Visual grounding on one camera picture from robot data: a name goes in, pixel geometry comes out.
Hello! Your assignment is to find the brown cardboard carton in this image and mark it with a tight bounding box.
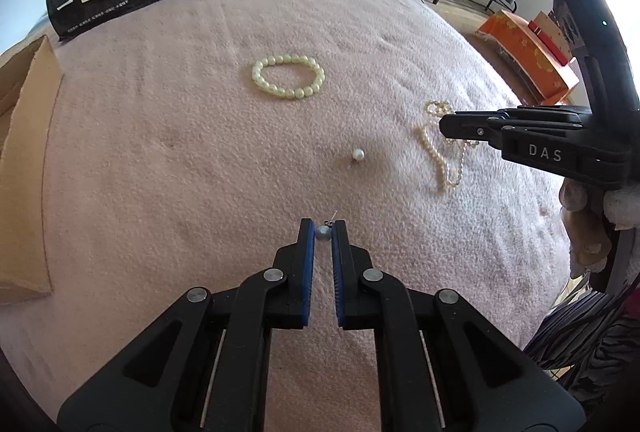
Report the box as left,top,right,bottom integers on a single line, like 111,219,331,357
531,9,578,65

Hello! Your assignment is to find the person's right hand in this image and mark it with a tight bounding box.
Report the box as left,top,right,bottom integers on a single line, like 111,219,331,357
559,179,608,280

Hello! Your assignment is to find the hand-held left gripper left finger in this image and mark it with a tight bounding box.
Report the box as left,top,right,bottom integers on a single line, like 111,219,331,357
57,218,317,432

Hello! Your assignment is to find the cardboard box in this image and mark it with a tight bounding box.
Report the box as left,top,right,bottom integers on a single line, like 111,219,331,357
0,34,65,305

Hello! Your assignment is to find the pearl necklace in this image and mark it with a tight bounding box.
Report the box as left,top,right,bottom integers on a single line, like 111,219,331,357
417,100,481,193

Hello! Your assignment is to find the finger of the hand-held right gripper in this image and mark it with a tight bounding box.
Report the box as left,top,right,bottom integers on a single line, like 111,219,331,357
492,107,596,133
439,111,508,148

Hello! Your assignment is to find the person's striped clothing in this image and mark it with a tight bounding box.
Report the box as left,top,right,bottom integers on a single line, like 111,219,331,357
522,279,640,405

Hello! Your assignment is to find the cream bead bracelet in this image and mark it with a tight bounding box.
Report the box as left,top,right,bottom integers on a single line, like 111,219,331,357
251,54,325,100

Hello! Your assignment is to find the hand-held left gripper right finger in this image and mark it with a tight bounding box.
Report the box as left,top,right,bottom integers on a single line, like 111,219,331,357
331,219,586,432

